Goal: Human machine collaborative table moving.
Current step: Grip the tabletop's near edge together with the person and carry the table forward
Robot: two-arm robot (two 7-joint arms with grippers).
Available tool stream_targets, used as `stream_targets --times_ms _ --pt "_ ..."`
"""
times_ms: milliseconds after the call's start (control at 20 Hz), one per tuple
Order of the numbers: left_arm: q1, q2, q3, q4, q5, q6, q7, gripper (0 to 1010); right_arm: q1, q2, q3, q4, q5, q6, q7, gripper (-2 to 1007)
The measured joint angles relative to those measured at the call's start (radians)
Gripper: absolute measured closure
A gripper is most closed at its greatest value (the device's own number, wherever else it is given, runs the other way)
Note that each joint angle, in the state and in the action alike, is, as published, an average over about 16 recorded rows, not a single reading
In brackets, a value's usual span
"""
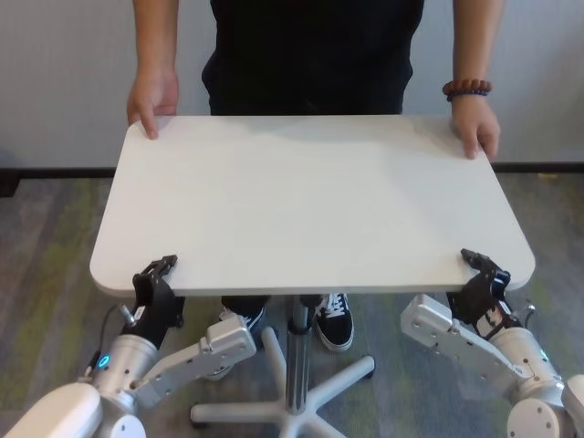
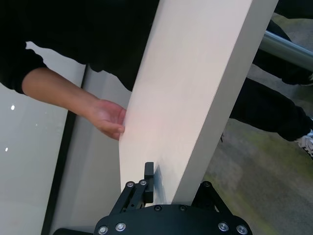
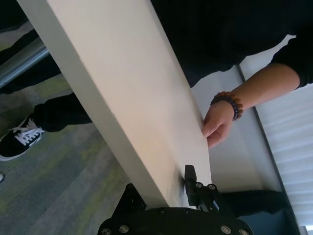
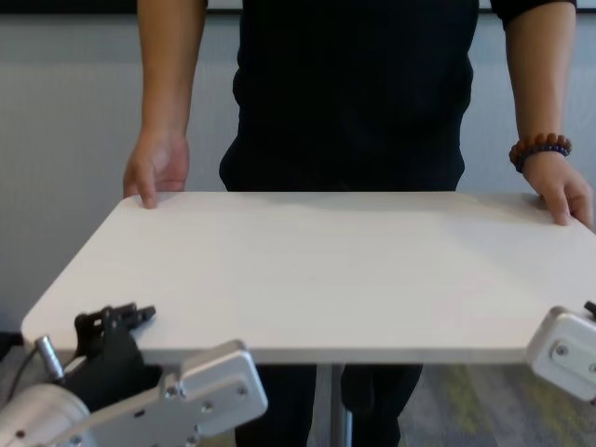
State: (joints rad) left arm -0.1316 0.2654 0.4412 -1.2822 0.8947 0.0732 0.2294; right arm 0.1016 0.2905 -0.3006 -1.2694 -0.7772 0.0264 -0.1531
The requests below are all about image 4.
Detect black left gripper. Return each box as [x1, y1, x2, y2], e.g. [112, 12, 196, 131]
[60, 303, 164, 413]

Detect white rolling table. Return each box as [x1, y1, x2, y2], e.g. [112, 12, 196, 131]
[20, 190, 596, 447]

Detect person's left forearm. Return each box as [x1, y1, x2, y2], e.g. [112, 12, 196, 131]
[505, 4, 578, 146]

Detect person's right forearm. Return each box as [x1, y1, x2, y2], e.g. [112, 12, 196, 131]
[138, 0, 209, 136]

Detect person's right hand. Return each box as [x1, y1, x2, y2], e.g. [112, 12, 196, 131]
[123, 128, 191, 210]

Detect person's left hand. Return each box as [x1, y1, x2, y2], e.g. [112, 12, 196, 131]
[523, 160, 595, 228]

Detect person's body in black clothes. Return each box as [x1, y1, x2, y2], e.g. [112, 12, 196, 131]
[218, 0, 578, 447]

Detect grey arm cable with plug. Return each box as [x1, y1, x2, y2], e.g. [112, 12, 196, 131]
[7, 335, 66, 407]

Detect brown wooden bead bracelet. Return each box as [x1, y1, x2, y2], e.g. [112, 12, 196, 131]
[508, 133, 573, 174]

